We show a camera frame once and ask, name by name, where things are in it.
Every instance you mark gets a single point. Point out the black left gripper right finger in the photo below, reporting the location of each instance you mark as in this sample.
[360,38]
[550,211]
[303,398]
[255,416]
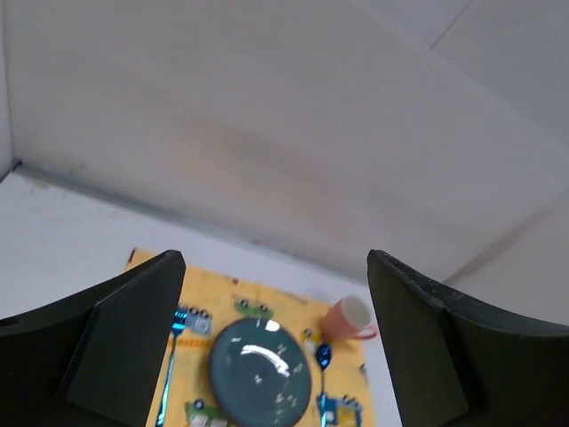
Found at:
[457,361]

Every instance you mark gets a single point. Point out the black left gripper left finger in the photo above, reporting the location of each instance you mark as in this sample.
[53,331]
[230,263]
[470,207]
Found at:
[94,357]

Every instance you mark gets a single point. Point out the pink ceramic mug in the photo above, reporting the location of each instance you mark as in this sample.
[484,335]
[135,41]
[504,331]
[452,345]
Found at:
[349,318]

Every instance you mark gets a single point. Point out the yellow cartoon print placemat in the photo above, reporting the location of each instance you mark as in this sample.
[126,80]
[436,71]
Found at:
[214,301]

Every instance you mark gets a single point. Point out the blue metal spoon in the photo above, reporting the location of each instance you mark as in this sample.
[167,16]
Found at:
[323,356]

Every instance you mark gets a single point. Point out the teal ceramic plate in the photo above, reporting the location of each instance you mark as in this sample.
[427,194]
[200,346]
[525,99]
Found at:
[259,375]

